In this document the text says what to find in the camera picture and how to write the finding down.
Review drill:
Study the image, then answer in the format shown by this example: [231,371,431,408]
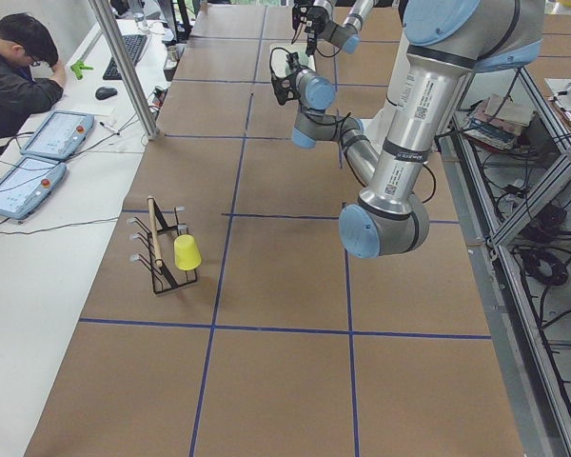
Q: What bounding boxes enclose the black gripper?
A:
[268,50,301,106]
[291,3,325,56]

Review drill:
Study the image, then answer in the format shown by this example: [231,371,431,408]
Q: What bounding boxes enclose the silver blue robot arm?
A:
[270,1,544,258]
[292,0,393,56]

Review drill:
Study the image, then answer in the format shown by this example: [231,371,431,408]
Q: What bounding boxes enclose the cream bear print tray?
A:
[269,42,316,78]

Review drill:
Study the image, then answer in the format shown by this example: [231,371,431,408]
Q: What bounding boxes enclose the yellow plastic cup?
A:
[173,234,202,271]

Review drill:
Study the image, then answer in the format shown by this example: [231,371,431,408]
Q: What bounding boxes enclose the silver metal cylinder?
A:
[167,46,179,62]

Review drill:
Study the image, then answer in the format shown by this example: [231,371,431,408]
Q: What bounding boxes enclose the black computer keyboard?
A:
[102,33,149,81]

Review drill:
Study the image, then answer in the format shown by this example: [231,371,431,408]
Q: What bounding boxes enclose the black computer mouse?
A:
[94,87,118,101]

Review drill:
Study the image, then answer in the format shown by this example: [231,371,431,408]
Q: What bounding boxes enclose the stack of books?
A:
[463,94,535,150]

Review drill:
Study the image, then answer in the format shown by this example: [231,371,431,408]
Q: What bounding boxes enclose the green plastic clamp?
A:
[70,60,94,80]

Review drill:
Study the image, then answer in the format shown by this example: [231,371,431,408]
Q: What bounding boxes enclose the upper blue teach pendant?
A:
[21,110,95,161]

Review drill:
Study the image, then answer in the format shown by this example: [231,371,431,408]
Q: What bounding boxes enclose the blue teach pendant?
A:
[21,110,95,161]
[0,156,68,220]

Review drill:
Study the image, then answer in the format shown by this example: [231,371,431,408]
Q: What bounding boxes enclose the person in black jacket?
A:
[0,12,67,140]

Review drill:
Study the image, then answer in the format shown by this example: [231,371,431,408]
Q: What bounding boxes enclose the lower blue teach pendant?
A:
[0,156,68,220]

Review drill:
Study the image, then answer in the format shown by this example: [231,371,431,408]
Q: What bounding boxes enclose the silver aluminium frame post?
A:
[89,0,159,140]

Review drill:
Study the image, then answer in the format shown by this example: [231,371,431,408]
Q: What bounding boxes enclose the black wire cup rack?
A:
[128,196,201,295]

